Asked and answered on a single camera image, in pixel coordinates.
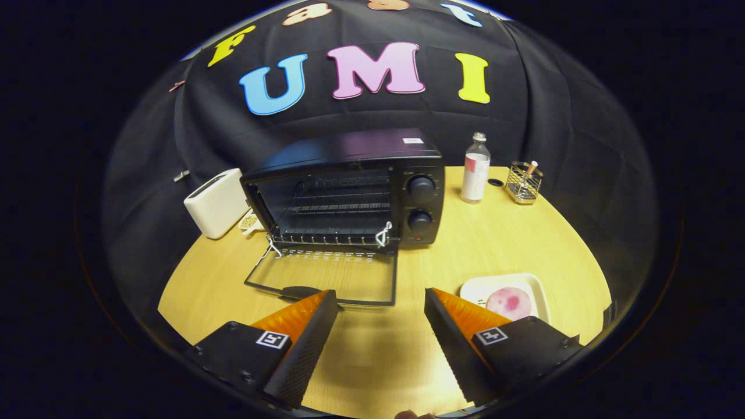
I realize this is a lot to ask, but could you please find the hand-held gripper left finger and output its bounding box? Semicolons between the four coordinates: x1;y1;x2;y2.
185;289;340;410

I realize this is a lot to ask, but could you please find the wire mesh pen holder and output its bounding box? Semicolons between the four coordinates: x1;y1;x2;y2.
504;161;544;205

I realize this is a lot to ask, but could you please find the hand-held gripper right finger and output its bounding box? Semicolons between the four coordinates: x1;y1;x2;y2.
424;287;584;408

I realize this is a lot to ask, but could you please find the pink ham slice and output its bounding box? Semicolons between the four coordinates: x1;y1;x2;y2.
485;286;532;322

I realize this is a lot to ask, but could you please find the oven wire rack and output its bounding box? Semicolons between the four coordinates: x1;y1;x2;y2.
272;201;396;246

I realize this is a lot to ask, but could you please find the white food tray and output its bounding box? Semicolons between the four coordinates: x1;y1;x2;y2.
460;272;551;325

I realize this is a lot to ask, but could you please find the white pop-up toaster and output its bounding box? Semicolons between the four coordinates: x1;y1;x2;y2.
183;168;250;240

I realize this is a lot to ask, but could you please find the black toaster oven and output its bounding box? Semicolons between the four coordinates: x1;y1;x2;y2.
240;128;446;308

